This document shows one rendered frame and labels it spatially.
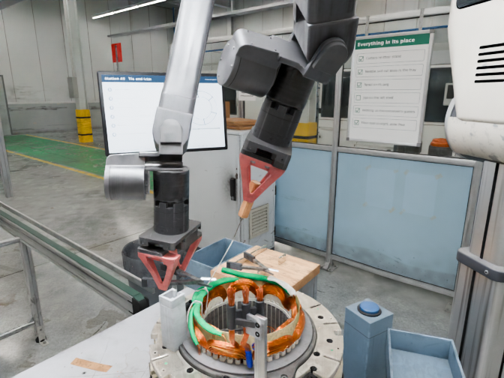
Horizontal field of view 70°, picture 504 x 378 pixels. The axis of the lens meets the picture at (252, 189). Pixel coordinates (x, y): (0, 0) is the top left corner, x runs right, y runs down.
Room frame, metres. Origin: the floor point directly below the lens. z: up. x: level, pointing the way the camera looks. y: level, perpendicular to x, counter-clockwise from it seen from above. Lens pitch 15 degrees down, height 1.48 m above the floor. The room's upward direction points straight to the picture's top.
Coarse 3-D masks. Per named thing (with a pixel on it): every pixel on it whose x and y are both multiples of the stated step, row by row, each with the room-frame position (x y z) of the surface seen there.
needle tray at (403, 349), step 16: (400, 336) 0.57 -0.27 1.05; (416, 336) 0.56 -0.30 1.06; (432, 336) 0.56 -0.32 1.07; (400, 352) 0.56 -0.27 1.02; (416, 352) 0.56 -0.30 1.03; (432, 352) 0.55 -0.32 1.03; (448, 352) 0.54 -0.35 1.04; (400, 368) 0.52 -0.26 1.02; (416, 368) 0.52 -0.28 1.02; (432, 368) 0.52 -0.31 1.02; (448, 368) 0.52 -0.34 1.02
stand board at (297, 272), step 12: (264, 252) 0.91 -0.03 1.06; (276, 252) 0.91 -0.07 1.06; (252, 264) 0.83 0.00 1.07; (264, 264) 0.83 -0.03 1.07; (276, 264) 0.83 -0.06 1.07; (288, 264) 0.83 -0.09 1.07; (300, 264) 0.83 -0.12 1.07; (312, 264) 0.83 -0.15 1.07; (216, 276) 0.79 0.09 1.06; (228, 276) 0.77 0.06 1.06; (276, 276) 0.77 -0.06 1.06; (288, 276) 0.77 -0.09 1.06; (300, 276) 0.77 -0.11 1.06; (312, 276) 0.80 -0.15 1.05; (300, 288) 0.76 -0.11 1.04
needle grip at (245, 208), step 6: (252, 180) 0.53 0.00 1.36; (252, 186) 0.52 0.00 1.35; (258, 186) 0.52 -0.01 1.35; (252, 192) 0.52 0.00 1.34; (246, 204) 0.53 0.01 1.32; (252, 204) 0.53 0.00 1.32; (240, 210) 0.53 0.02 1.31; (246, 210) 0.53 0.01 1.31; (240, 216) 0.53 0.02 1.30; (246, 216) 0.53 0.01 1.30
